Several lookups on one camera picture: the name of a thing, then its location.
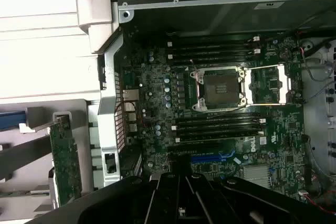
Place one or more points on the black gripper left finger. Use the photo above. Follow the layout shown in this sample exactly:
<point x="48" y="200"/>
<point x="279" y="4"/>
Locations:
<point x="126" y="203"/>

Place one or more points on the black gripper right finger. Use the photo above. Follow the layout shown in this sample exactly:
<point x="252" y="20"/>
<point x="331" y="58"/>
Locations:
<point x="236" y="205"/>

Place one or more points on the silver finned heatsink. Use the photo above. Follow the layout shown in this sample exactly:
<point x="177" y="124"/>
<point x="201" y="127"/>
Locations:
<point x="256" y="176"/>

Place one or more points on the blue expansion slot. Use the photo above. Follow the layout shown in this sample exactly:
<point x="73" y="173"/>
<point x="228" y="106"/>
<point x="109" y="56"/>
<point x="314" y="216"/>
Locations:
<point x="207" y="159"/>

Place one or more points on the black RAM slot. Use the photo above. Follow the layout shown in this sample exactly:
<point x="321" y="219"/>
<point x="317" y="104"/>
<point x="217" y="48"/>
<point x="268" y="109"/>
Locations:
<point x="215" y="138"/>
<point x="210" y="62"/>
<point x="210" y="48"/>
<point x="225" y="117"/>
<point x="215" y="131"/>
<point x="215" y="125"/>
<point x="210" y="42"/>
<point x="210" y="55"/>

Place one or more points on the green Dell motherboard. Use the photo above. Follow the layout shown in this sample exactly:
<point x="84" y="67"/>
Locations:
<point x="283" y="134"/>

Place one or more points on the silver rear port block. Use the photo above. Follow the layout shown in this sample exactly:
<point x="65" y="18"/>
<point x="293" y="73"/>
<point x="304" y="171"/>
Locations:
<point x="130" y="111"/>

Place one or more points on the silver locking lever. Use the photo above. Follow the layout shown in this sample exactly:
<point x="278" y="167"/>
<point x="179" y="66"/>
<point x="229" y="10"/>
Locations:
<point x="228" y="110"/>

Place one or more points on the CPU socket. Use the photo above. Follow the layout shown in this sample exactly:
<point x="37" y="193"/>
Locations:
<point x="221" y="87"/>

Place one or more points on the silver metal disk bay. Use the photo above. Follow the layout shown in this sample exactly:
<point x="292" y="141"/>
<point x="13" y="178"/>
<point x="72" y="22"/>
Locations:
<point x="319" y="119"/>

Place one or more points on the grey parts rack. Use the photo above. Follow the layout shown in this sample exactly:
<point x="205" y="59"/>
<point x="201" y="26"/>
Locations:
<point x="39" y="119"/>

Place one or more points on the silver socket cover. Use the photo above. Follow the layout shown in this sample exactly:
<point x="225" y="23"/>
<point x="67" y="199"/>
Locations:
<point x="282" y="85"/>

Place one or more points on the blue disk caddy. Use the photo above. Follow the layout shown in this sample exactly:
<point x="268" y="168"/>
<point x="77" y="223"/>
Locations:
<point x="11" y="119"/>

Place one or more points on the open PC case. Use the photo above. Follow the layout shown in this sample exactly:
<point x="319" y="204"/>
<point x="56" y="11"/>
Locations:
<point x="210" y="1"/>

